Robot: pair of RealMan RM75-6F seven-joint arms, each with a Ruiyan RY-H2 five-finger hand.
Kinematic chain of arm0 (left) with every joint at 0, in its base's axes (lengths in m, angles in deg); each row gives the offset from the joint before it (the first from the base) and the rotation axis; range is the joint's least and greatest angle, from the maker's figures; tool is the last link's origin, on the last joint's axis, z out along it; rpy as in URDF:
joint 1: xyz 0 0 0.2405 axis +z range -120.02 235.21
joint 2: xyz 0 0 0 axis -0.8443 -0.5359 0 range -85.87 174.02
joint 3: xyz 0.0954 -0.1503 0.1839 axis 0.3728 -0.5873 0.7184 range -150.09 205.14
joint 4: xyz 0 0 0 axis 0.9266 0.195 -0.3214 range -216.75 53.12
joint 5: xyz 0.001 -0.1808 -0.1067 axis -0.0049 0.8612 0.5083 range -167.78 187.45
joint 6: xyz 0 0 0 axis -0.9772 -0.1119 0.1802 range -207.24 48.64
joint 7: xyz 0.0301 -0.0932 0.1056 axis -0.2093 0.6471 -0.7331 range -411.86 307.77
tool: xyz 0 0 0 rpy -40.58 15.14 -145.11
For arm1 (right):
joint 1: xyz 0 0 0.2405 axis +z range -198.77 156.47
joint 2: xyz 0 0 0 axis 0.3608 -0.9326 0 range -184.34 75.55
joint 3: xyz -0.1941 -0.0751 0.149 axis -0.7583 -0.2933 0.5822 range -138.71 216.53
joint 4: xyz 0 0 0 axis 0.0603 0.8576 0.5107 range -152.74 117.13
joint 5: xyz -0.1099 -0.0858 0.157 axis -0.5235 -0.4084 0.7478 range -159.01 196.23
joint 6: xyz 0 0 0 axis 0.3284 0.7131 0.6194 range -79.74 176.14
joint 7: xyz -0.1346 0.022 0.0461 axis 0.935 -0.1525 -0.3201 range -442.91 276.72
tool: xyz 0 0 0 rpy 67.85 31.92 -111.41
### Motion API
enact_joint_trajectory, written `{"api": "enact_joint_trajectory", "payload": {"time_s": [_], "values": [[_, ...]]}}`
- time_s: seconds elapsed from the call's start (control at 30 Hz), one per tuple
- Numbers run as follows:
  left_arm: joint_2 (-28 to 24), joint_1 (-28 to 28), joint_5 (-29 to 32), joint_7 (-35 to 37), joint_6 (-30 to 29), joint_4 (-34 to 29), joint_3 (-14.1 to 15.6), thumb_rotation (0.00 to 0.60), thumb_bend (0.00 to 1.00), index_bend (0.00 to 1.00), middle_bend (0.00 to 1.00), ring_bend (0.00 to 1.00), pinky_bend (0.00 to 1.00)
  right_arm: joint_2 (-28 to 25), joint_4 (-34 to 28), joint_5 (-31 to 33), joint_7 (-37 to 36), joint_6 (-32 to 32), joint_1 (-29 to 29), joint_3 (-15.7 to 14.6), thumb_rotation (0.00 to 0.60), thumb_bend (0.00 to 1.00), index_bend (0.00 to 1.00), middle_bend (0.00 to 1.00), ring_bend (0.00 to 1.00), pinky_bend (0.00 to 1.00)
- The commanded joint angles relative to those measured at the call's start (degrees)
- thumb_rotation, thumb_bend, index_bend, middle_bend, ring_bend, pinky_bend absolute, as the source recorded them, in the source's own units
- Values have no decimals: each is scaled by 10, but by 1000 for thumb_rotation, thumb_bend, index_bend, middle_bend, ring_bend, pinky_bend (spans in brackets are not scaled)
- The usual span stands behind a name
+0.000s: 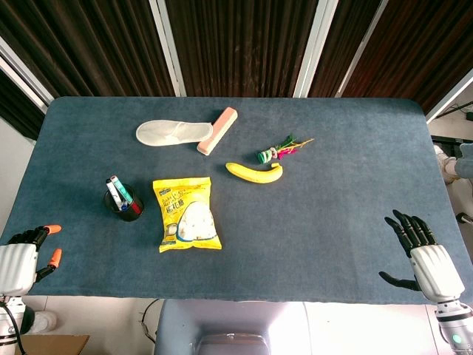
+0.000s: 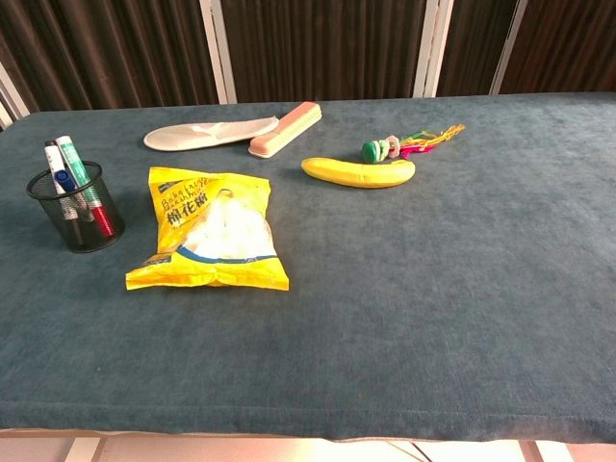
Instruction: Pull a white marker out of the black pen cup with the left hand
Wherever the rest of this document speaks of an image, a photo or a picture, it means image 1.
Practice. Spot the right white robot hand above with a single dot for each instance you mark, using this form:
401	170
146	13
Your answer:
434	266

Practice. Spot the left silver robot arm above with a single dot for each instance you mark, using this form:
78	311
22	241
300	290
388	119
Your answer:
11	321

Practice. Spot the pink board eraser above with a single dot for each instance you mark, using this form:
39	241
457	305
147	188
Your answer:
218	130

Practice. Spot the white marker black cap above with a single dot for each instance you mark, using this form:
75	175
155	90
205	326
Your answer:
112	189

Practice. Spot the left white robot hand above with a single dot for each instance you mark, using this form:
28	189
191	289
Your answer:
16	264

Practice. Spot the white sneaker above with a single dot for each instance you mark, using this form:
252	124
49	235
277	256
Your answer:
445	162

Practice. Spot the brown cardboard box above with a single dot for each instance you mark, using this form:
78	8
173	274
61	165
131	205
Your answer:
55	344

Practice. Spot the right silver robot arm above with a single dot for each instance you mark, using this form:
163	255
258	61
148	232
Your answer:
452	325

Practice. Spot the white marker with teal label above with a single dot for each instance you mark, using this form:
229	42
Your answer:
123	191

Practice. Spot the black caster wheel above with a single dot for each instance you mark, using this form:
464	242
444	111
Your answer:
463	218

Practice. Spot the yellow banana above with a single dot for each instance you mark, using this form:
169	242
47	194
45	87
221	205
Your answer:
253	174

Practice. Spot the white frame post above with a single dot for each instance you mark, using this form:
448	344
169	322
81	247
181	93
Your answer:
360	51
449	98
22	75
168	48
310	48

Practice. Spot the dark brown curtain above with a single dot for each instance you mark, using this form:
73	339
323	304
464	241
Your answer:
85	44
242	44
399	44

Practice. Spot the blue table cloth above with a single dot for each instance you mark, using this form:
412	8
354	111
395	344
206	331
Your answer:
295	240

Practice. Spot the grey robot torso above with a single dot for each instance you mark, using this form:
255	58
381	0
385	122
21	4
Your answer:
229	327

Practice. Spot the colourful artificial flower bundle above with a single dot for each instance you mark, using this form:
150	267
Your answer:
281	149

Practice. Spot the blue jeans leg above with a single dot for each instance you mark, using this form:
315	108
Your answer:
465	159

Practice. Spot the yellow snack bag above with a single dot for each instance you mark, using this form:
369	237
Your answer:
188	216

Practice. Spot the black metal stand bar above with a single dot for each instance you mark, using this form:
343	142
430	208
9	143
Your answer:
452	139

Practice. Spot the white disposable slipper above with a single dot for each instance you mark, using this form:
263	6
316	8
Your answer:
166	132

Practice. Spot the black pen cup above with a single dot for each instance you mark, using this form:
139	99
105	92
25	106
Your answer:
129	214

